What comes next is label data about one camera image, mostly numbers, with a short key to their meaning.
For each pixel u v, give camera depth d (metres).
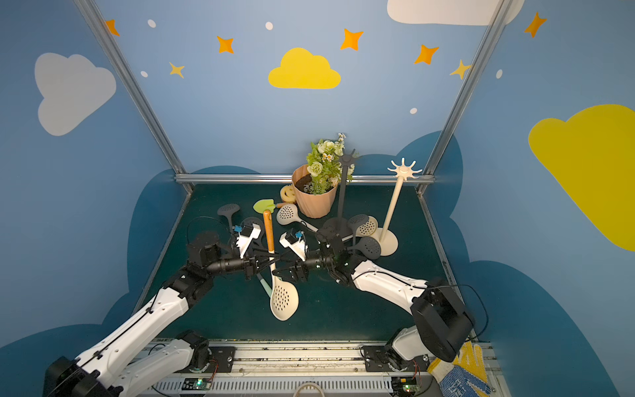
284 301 0.75
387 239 1.02
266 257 0.68
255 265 0.65
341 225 1.04
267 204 1.15
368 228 1.04
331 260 0.64
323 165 0.93
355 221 1.04
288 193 1.15
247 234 0.63
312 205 0.99
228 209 1.08
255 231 0.63
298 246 0.67
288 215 1.05
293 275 0.67
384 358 0.75
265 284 0.89
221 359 0.75
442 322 0.43
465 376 0.71
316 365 0.73
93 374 0.39
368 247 0.97
